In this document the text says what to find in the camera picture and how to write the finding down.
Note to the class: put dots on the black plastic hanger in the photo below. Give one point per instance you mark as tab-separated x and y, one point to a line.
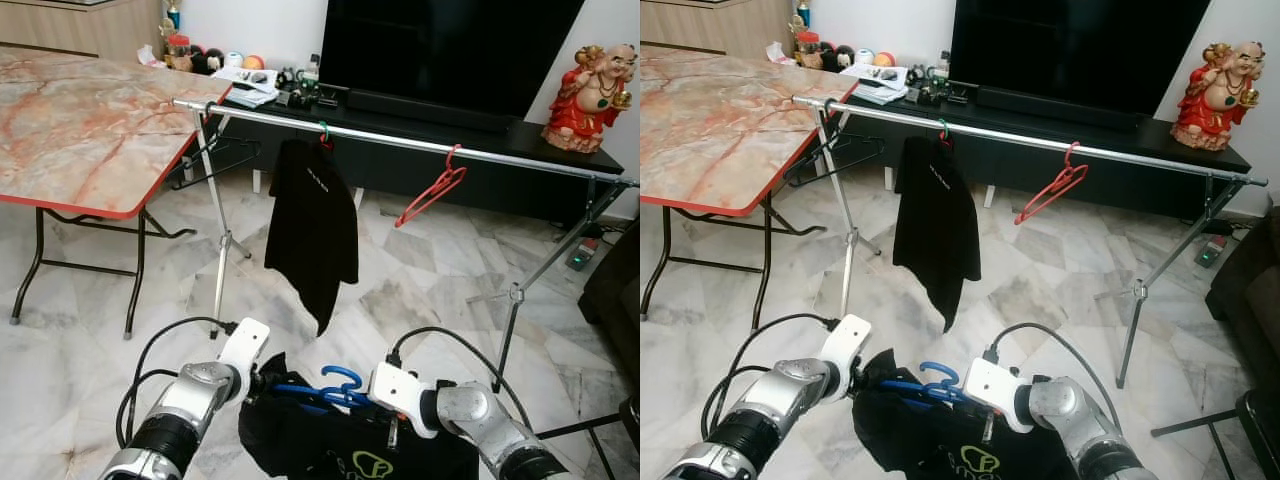
215	168
245	148
870	147
835	165

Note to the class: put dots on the silver metal clothes rail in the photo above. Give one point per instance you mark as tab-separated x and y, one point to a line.
1000	136
400	142

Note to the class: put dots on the blue plastic hanger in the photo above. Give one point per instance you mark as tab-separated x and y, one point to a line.
905	386
300	390

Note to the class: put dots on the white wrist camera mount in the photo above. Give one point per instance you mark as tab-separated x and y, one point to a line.
400	395
848	345
995	390
245	345

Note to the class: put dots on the marble top folding table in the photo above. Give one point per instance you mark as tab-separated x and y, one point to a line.
80	130
720	130

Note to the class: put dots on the red plastic hanger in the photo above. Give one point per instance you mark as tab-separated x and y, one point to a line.
1075	176
452	178

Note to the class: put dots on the red lidded jar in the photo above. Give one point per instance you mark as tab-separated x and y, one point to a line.
178	52
808	50

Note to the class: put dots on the black round plush toy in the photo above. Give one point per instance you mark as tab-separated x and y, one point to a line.
198	62
215	60
828	58
845	57

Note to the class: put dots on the tissue pack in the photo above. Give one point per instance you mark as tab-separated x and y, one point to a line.
150	57
780	54

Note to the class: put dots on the green plastic hanger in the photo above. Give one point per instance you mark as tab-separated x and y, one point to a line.
943	126
325	128

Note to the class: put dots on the black flat television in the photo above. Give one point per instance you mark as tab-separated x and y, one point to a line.
450	50
1080	50

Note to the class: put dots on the light wood sideboard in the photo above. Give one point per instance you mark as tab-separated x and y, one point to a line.
720	25
80	30

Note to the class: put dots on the small clear bottle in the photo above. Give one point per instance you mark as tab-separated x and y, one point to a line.
311	72
941	68

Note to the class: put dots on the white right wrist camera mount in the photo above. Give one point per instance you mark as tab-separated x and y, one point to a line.
400	395
995	390

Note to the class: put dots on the red laughing Buddha statue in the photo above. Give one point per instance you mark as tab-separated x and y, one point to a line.
585	105
1215	100

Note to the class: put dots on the blue and gold trophy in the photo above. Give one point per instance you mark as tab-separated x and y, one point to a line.
803	14
173	15

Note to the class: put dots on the black soundbar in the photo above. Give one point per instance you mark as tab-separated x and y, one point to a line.
1060	107
430	110

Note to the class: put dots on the white and teal ball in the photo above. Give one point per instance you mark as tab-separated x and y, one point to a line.
864	57
234	61

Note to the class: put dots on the power strip with light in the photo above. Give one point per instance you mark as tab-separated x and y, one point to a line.
1212	252
582	256

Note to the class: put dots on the black TV console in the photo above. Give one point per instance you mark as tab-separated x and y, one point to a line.
520	175
1140	175

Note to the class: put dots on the orange ball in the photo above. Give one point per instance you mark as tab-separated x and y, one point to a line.
254	63
885	59

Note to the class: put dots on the stack of papers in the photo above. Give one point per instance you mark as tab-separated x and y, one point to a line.
245	85
875	82

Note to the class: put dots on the black garment with green logo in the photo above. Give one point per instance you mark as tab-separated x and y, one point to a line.
930	450
330	450

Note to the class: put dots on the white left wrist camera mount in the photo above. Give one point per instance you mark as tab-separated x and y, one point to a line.
848	345
245	345

